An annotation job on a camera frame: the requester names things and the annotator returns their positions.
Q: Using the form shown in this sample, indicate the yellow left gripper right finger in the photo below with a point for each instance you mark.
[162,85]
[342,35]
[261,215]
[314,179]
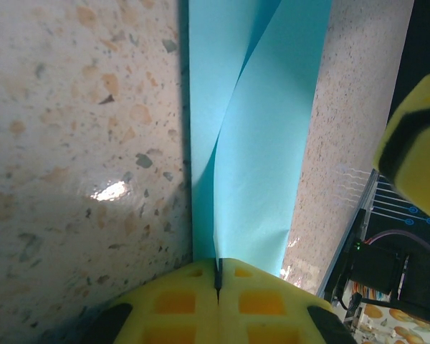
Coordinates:
[272,311]

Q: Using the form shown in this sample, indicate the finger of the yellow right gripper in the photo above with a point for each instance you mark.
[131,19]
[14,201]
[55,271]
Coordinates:
[415,154]

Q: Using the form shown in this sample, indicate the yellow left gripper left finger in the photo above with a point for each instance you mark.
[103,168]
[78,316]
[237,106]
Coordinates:
[172,311]

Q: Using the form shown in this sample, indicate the orange fruit print cloth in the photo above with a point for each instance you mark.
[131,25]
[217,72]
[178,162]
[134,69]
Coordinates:
[387,326]

